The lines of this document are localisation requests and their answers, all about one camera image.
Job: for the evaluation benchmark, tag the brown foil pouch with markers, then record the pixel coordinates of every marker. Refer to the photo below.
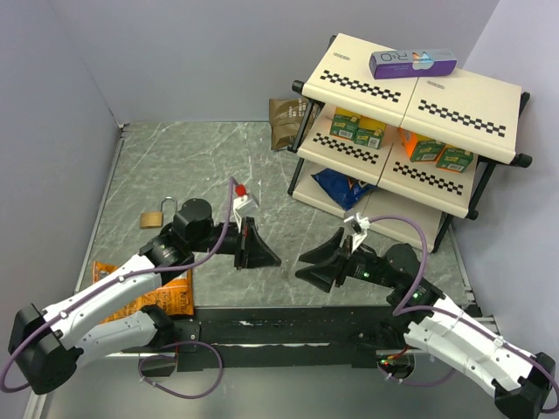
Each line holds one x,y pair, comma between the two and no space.
285,118

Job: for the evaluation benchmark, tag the green box far right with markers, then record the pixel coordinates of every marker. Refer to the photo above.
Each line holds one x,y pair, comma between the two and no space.
454,159

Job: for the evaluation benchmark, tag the beige three-tier shelf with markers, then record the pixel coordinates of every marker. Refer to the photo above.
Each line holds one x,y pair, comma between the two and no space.
415,202

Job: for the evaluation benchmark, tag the orange green box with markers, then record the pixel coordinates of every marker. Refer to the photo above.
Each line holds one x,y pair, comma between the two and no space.
420,148

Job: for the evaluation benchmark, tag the purple toothpaste box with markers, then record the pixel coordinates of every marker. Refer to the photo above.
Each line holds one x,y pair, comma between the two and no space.
413,63

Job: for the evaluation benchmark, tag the brass padlock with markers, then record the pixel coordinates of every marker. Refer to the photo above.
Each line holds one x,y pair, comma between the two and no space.
154,219

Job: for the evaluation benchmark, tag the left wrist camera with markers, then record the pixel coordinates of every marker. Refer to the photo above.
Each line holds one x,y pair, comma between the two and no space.
244,204

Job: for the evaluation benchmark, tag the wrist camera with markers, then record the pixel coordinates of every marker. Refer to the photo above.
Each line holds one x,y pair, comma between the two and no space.
244,204
356,227

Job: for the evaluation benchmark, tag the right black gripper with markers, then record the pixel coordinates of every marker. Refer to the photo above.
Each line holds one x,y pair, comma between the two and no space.
321,274

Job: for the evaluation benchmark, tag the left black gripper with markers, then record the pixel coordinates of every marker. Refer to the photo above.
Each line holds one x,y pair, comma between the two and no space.
251,250

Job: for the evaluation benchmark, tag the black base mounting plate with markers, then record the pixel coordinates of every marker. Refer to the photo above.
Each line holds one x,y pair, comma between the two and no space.
284,336

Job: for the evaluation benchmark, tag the orange chips bag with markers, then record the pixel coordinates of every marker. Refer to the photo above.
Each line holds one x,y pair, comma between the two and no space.
175,298

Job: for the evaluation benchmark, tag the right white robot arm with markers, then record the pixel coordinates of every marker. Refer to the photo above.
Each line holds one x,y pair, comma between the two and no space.
428,319

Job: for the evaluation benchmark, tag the blue snack bag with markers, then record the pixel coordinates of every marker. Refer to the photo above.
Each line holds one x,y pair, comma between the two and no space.
344,190

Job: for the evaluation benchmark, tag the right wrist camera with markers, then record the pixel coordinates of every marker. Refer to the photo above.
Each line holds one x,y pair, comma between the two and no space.
356,227

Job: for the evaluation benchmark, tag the green box far left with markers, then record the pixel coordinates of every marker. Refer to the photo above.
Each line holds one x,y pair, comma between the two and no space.
344,124

